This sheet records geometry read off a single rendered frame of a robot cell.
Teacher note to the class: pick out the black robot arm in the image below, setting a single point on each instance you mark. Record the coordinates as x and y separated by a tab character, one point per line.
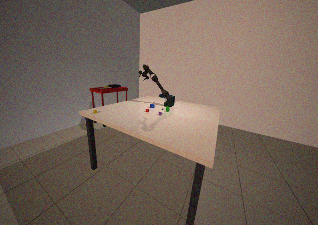
155	79

